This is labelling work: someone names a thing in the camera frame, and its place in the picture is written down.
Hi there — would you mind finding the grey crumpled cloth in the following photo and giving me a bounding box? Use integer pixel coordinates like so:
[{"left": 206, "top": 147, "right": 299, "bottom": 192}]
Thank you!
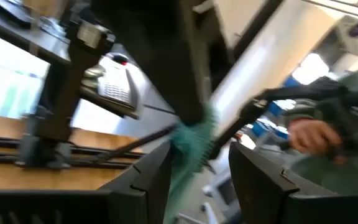
[{"left": 82, "top": 64, "right": 106, "bottom": 90}]

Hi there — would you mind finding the blue box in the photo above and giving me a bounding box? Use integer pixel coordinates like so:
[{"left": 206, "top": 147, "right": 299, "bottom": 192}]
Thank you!
[{"left": 250, "top": 76, "right": 303, "bottom": 141}]

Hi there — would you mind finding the black teleoperation handle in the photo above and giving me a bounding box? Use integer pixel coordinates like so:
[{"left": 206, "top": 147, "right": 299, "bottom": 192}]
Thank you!
[{"left": 315, "top": 93, "right": 358, "bottom": 158}]

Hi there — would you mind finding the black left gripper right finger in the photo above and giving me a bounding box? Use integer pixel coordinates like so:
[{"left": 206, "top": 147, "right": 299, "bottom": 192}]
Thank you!
[{"left": 228, "top": 141, "right": 358, "bottom": 224}]

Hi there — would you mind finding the computer keyboard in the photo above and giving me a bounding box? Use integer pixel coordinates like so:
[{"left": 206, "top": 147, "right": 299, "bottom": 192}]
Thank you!
[{"left": 95, "top": 58, "right": 138, "bottom": 110}]

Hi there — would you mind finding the person's hand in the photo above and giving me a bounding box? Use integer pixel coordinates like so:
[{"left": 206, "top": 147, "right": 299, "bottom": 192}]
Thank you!
[{"left": 287, "top": 117, "right": 344, "bottom": 157}]

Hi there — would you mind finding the dark teal microfiber towel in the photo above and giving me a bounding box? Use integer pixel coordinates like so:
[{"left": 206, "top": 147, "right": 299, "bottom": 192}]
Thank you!
[{"left": 162, "top": 104, "right": 219, "bottom": 224}]

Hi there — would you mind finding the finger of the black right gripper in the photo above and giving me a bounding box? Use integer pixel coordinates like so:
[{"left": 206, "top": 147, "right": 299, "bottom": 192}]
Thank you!
[
  {"left": 202, "top": 35, "right": 239, "bottom": 94},
  {"left": 135, "top": 30, "right": 213, "bottom": 125}
]

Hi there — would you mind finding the black computer mouse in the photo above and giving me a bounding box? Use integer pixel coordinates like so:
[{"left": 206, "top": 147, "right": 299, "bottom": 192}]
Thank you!
[{"left": 109, "top": 52, "right": 131, "bottom": 67}]

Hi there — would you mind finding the person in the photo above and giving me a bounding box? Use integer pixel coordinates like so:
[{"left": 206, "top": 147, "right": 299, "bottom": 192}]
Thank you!
[{"left": 283, "top": 62, "right": 358, "bottom": 197}]

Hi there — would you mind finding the white office chair base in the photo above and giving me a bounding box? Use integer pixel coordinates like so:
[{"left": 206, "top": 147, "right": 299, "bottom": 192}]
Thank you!
[{"left": 202, "top": 172, "right": 242, "bottom": 224}]

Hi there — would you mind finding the black desk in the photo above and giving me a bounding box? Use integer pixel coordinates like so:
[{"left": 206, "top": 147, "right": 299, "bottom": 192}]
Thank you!
[{"left": 0, "top": 4, "right": 142, "bottom": 121}]

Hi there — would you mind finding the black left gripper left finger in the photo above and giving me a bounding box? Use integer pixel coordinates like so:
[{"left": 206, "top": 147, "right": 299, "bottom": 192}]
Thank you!
[{"left": 0, "top": 141, "right": 173, "bottom": 224}]

